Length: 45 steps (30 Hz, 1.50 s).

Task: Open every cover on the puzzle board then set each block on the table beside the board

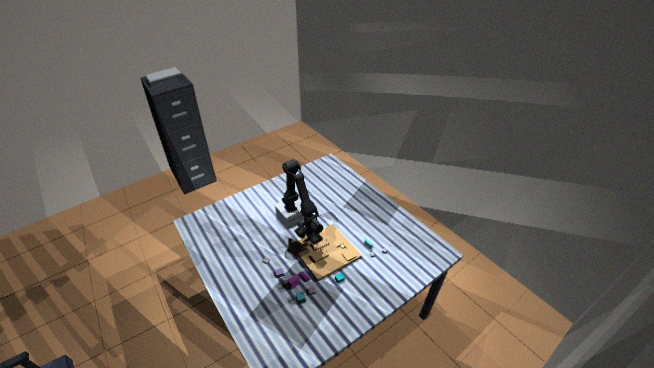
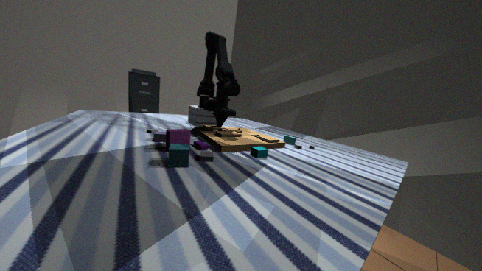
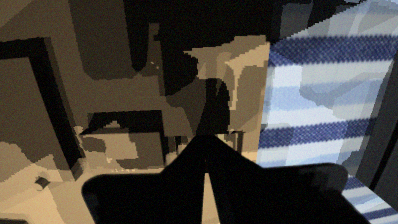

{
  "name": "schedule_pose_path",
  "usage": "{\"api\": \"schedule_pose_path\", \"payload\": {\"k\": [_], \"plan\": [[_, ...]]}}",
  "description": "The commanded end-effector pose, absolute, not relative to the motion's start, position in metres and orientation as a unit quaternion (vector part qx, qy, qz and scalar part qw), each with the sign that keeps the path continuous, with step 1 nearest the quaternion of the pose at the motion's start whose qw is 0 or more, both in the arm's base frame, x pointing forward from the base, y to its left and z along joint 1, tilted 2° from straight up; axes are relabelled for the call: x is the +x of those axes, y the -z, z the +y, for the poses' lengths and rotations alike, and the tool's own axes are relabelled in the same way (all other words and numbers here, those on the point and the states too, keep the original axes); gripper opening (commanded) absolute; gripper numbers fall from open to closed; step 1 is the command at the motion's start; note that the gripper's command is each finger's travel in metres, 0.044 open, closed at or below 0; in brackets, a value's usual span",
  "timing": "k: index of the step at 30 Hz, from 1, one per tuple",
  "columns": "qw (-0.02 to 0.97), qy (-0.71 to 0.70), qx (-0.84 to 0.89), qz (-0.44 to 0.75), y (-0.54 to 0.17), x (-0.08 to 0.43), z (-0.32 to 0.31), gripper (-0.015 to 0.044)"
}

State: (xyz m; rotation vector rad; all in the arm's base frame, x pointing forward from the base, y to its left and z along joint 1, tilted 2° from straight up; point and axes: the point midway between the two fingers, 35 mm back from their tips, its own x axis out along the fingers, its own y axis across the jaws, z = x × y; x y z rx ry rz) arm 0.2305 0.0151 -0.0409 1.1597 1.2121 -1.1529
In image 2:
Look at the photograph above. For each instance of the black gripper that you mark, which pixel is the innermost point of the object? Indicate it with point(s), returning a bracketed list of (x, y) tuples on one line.
[(222, 113)]

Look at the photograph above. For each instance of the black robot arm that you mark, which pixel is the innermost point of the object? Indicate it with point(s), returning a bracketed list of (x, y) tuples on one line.
[(227, 84)]

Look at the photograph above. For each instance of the tan wooden puzzle board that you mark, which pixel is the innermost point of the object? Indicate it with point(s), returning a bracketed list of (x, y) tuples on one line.
[(232, 139)]

